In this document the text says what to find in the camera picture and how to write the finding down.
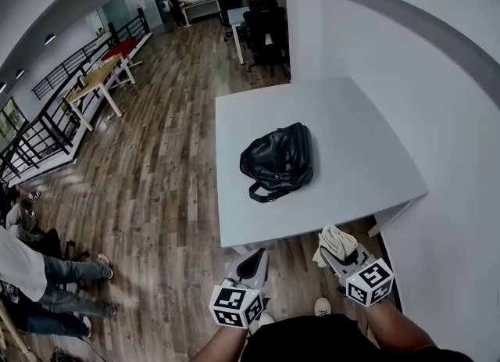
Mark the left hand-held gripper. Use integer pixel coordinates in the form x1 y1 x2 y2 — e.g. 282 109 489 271
209 248 271 331

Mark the frosted glass partition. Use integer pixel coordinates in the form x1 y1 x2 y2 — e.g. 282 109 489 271
102 0 130 25

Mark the wooden top table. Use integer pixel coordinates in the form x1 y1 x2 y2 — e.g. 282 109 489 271
63 55 137 131

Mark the beige cloth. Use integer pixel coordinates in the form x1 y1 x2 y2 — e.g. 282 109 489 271
317 224 359 263

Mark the white table leg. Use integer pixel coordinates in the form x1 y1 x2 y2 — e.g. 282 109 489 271
224 243 253 256
366 198 417 238

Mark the black leather bag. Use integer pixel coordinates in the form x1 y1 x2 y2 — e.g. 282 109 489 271
239 121 315 204

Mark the black metal railing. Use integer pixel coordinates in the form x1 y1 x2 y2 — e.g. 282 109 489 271
0 14 152 185

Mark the green framed picture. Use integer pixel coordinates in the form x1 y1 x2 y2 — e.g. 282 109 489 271
0 96 30 145

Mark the pale blue top desk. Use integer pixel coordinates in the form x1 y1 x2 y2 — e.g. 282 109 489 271
227 5 251 66

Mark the wooden pole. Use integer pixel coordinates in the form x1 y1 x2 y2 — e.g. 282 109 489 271
0 299 30 353

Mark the person's left forearm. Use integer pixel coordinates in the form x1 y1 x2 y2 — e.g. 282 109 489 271
187 327 251 362

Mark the person's right forearm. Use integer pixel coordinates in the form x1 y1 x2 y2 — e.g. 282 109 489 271
365 301 437 352

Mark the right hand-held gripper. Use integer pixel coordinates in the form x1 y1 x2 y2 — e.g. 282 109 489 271
312 244 394 309

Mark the person's black t-shirt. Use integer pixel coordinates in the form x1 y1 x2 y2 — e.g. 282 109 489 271
237 313 476 362

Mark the long white desk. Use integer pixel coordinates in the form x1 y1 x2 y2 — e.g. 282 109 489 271
181 0 220 25

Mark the person's left white shoe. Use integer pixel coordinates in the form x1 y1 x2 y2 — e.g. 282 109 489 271
249 311 277 334

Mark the red top table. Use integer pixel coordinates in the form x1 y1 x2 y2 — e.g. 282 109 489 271
101 38 145 68

